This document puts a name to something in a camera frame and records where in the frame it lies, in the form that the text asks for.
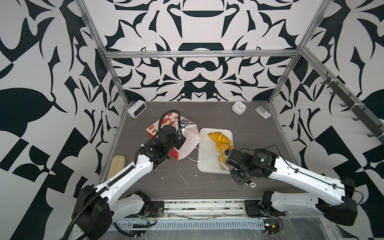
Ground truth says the yellow fake croissant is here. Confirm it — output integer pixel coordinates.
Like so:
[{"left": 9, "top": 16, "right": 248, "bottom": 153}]
[{"left": 208, "top": 132, "right": 232, "bottom": 145}]

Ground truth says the red patterned paper bag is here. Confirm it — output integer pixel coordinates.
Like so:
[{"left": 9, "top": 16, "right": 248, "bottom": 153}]
[{"left": 145, "top": 115, "right": 202, "bottom": 161}]

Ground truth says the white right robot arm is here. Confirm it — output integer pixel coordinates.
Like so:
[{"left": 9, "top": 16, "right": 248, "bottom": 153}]
[{"left": 225, "top": 148, "right": 358, "bottom": 226}]

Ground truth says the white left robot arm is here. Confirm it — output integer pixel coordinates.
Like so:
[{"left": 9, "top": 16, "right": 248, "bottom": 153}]
[{"left": 63, "top": 121, "right": 187, "bottom": 240}]

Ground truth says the white digital alarm clock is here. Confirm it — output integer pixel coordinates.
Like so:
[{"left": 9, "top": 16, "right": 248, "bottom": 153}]
[{"left": 128, "top": 100, "right": 147, "bottom": 119}]

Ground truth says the white plastic tray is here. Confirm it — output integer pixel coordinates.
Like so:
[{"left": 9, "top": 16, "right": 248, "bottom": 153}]
[{"left": 198, "top": 128, "right": 234, "bottom": 175}]

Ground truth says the grey wall hook rack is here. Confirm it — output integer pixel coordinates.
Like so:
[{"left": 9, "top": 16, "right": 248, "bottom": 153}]
[{"left": 321, "top": 72, "right": 384, "bottom": 145}]

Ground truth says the white square analog clock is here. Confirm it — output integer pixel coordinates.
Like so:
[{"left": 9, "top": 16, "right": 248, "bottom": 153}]
[{"left": 232, "top": 102, "right": 247, "bottom": 115}]

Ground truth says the black corrugated cable conduit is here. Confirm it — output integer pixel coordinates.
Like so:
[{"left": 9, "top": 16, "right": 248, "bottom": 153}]
[{"left": 59, "top": 161, "right": 139, "bottom": 240}]

